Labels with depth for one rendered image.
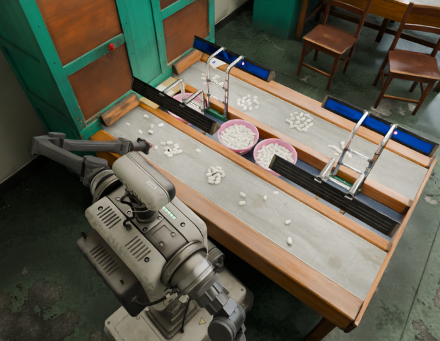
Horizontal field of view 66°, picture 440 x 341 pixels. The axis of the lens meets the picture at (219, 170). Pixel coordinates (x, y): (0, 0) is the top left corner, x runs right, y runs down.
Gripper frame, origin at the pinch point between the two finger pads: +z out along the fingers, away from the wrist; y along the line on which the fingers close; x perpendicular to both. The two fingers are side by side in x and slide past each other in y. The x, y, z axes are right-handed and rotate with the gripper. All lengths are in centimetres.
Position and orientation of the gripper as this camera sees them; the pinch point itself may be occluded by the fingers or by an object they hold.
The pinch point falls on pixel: (152, 145)
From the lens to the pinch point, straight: 210.2
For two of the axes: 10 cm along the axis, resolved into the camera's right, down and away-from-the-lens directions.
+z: 4.7, -1.0, 8.8
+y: -7.9, -4.9, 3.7
